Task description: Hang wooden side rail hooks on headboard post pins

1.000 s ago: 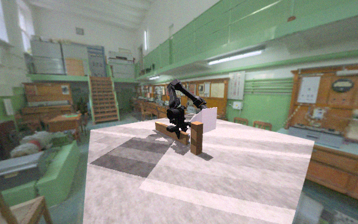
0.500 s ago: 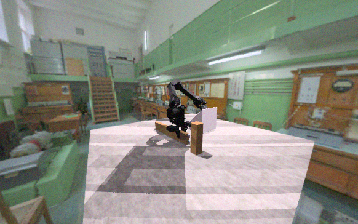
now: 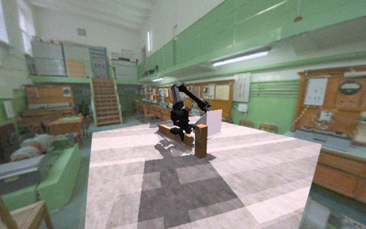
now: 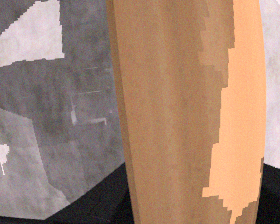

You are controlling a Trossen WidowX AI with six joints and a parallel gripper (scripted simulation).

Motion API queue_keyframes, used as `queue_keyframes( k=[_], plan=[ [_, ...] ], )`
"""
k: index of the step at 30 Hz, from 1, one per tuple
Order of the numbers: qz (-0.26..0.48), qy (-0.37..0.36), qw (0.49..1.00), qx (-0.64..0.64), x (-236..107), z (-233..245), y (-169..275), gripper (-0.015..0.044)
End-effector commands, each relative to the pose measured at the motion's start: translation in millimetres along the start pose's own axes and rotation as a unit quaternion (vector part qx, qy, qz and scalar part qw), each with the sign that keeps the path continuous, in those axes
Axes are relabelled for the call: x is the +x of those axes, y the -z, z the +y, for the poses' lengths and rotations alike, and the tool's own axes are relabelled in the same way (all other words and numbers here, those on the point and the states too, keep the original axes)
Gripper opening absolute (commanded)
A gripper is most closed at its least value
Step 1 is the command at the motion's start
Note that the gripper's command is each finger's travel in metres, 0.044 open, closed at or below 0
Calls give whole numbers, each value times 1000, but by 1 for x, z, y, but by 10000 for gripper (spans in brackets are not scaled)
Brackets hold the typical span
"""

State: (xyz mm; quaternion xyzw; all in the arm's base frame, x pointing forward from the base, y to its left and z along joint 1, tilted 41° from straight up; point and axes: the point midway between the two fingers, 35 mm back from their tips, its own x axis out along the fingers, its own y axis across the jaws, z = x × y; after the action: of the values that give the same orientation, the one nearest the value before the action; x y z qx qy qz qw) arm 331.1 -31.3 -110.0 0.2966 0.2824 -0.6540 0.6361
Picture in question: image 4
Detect light brown wooden board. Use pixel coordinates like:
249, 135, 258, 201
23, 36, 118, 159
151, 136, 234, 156
105, 0, 266, 224

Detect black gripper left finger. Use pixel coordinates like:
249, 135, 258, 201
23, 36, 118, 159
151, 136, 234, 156
0, 161, 135, 224

